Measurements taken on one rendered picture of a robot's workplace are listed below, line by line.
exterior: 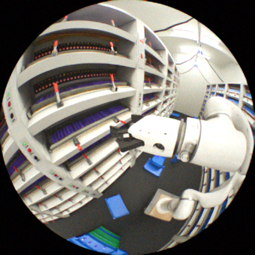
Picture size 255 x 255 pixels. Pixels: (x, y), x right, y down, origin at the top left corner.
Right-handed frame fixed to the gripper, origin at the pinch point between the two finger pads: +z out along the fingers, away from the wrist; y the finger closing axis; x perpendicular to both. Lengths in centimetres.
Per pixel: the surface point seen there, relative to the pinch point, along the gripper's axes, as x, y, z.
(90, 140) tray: -9.3, -7.5, 19.5
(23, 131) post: 10.0, -32.6, 15.2
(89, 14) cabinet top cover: 71, 1, 15
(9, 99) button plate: 22.5, -34.2, 12.4
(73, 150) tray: -9.1, -17.5, 19.4
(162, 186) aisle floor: -112, 32, -19
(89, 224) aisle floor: -105, -80, 16
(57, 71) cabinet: 31.5, -12.2, 31.1
